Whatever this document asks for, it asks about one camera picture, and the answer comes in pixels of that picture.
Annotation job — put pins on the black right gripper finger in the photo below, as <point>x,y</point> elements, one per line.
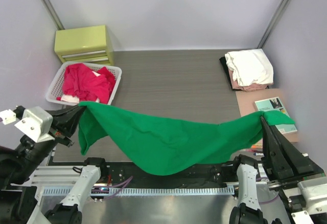
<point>298,162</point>
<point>273,161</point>

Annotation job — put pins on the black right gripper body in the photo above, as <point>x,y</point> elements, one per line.
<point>290,185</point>

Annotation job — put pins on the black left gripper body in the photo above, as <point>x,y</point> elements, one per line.
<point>58,134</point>

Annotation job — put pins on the green t shirt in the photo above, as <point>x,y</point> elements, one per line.
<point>164,146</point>

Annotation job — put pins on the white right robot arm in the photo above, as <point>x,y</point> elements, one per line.
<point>248,208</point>

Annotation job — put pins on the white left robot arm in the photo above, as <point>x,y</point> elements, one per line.
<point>33,193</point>

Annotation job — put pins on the white marker pen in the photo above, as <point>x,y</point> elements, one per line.
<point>258,154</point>

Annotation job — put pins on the orange highlighter pen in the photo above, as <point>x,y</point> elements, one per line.
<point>257,147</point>

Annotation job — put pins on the white plastic laundry basket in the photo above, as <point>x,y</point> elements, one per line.
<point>54,92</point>

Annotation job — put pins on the red t shirt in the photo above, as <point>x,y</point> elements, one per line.
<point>88,85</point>

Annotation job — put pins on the pink desk mat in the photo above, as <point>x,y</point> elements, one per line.
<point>266,100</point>

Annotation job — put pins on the yellow green drawer cabinet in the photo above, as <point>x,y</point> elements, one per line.
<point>87,44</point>

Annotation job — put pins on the pink folded t shirt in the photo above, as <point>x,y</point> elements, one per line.
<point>252,87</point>

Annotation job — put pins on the white folded t shirt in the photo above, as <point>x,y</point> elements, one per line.
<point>250,66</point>

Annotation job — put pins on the black folded t shirt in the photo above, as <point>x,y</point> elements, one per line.
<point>226,70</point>

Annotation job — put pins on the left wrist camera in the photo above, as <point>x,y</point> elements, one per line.
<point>35,123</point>

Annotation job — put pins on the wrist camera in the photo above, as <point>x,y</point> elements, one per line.
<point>309,204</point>
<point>35,123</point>

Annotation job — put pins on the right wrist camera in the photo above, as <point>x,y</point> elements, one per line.
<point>309,204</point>

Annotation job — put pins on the aluminium slotted rail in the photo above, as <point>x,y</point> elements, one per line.
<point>103,192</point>

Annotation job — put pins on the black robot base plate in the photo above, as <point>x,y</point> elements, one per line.
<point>194,177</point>

